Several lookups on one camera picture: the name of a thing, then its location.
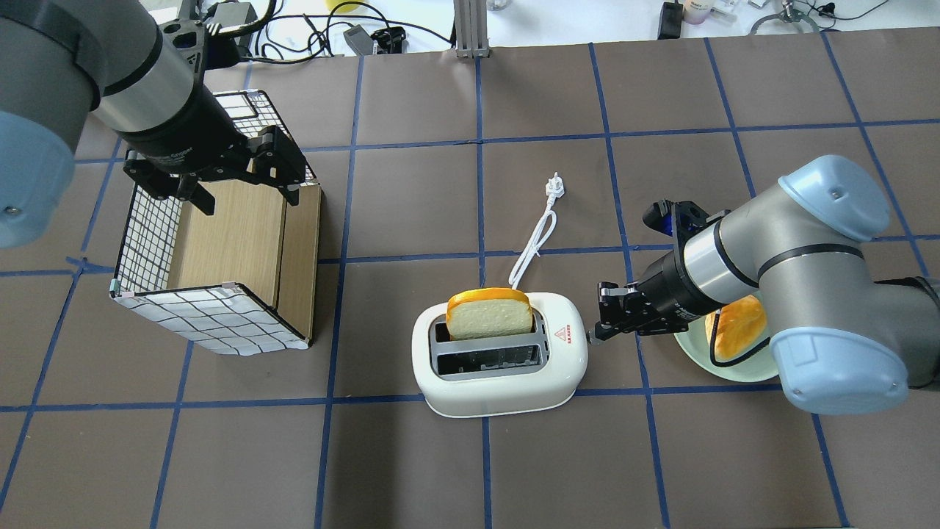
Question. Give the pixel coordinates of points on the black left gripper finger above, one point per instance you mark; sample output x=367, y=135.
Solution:
x=291, y=193
x=193, y=192

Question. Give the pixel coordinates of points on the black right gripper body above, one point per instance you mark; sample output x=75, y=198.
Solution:
x=667, y=283

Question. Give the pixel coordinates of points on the black power adapter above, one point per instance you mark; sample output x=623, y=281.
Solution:
x=670, y=21

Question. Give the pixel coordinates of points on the aluminium frame post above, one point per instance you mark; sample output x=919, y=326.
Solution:
x=471, y=31

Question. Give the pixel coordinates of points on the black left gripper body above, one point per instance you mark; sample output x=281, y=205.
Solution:
x=185, y=134

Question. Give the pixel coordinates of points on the golden triangular bread pastry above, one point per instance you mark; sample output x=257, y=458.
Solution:
x=734, y=326

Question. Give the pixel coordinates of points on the toast slice in toaster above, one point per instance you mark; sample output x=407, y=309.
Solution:
x=488, y=312

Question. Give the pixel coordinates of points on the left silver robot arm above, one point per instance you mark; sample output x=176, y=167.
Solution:
x=65, y=60

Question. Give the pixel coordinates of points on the wire basket with wooden shelves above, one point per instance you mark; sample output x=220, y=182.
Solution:
x=241, y=281

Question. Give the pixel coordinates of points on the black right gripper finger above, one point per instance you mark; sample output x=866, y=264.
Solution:
x=594, y=339

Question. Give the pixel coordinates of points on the light green plate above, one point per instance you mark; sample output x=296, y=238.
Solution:
x=753, y=364

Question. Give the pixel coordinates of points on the white two-slot toaster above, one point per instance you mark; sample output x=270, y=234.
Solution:
x=472, y=378

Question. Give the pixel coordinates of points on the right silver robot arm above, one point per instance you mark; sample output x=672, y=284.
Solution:
x=841, y=343

